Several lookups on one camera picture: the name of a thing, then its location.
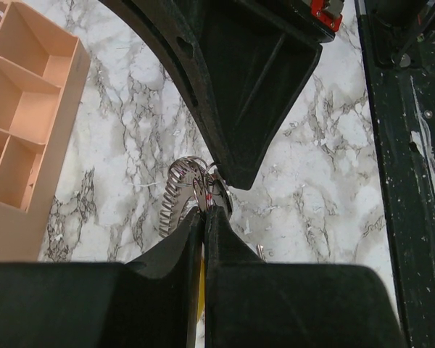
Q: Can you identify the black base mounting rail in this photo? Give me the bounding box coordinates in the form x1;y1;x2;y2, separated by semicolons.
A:
356;1;435;347

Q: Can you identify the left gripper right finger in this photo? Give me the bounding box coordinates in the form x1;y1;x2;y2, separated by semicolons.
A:
204;207;405;347

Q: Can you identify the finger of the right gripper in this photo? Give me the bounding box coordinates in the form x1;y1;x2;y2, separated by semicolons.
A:
102;1;232;184

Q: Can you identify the metal coil keyring yellow handle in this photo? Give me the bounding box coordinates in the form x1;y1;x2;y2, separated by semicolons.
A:
158;155;207;348

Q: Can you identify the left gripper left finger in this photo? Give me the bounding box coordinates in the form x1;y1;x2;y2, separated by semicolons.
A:
0;209;203;347

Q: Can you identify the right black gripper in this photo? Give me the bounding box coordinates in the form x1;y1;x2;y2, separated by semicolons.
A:
201;1;342;190

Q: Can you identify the peach plastic desk organizer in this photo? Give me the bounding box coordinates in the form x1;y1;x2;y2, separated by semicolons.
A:
0;1;90;262

